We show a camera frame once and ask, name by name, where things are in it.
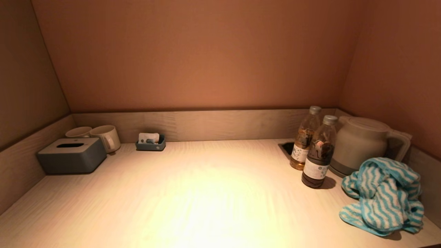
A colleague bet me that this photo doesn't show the white ceramic mug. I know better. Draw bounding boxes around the white ceramic mug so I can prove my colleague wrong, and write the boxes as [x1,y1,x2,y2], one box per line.
[65,126,93,139]
[90,125,121,154]

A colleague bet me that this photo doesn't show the black recessed table socket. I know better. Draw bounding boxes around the black recessed table socket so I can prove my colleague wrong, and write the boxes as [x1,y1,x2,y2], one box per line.
[278,142,295,161]

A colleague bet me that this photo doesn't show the white sachets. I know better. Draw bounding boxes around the white sachets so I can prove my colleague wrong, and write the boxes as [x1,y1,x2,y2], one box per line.
[138,133,160,144]

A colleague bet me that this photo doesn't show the grey kettle base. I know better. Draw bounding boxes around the grey kettle base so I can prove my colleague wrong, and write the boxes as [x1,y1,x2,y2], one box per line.
[329,162,359,178]

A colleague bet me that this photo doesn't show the blue white striped towel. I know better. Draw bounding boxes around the blue white striped towel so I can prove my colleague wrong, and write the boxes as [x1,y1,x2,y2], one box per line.
[339,157,425,237]

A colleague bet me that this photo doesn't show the rear clear water bottle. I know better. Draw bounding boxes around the rear clear water bottle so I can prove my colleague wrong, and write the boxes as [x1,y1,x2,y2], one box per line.
[290,105,322,171]

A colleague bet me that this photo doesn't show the grey tissue box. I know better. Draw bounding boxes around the grey tissue box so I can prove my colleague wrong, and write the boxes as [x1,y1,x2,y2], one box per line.
[37,137,107,174]

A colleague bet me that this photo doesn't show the clear water bottle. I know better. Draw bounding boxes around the clear water bottle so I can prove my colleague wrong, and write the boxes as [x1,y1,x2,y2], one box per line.
[290,105,322,171]
[301,115,338,189]

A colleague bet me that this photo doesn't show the white electric kettle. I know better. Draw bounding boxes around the white electric kettle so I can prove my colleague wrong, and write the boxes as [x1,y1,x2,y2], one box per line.
[331,116,412,173]

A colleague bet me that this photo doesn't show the small grey sachet tray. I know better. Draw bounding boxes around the small grey sachet tray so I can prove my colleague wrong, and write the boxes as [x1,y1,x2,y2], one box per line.
[135,134,166,152]

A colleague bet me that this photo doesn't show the front clear water bottle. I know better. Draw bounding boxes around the front clear water bottle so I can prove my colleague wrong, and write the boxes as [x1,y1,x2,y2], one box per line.
[301,115,338,189]

